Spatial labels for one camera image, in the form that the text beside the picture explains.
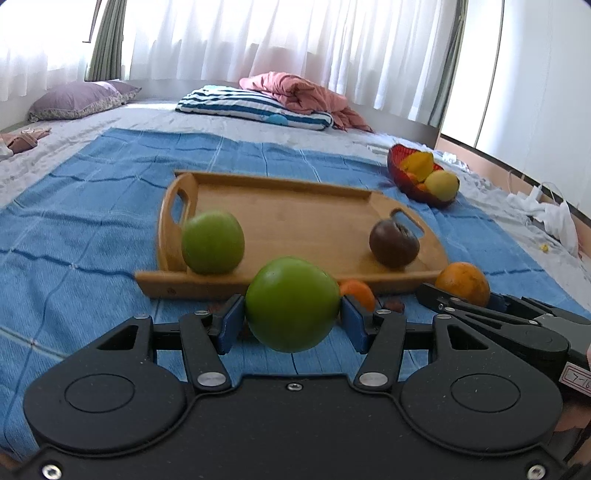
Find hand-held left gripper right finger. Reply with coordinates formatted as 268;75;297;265
340;294;494;393

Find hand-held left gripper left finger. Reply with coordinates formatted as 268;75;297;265
97;294;246;394

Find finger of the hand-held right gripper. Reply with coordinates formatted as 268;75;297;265
414;283;539;354
489;292;591;326

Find small tangerine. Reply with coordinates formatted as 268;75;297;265
339;279;376;312

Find large orange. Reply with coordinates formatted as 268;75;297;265
435;261;491;308

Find dark green apple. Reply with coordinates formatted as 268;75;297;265
245;257;342;354

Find light green apple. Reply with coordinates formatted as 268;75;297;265
181;211;245;275

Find wooden tray with handles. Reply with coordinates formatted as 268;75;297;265
135;170;450;301

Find person's right hand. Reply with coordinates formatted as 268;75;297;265
556;397;591;433

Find dark brown round fruit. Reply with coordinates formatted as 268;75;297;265
368;219;421;270

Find white crumpled clothes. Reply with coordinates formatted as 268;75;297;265
507;184;580;257

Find yellow pear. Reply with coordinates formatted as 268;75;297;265
424;170;461;202

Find red glass bowl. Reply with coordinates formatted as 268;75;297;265
387;143;460;207

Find yellow starfruit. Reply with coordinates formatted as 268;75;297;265
399;151;435;182

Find small white cloth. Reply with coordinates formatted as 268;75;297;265
434;150;472;172

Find blue checked blanket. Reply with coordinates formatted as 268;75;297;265
0;128;591;462

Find blue white striped pillow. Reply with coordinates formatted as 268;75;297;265
175;84;334;131

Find pale printed bed sheet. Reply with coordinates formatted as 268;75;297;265
0;97;591;296

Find pink quilt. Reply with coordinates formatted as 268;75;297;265
239;71;375;133

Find white wardrobe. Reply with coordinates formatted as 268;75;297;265
438;0;591;169

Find green curtain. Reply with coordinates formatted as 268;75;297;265
441;0;468;136
87;0;125;83

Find purple pillow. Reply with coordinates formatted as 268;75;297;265
27;79;142;123

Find pink cloth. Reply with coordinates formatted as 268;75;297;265
0;128;51;155

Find white sheer curtain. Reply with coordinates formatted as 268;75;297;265
0;0;100;102
121;0;462;125

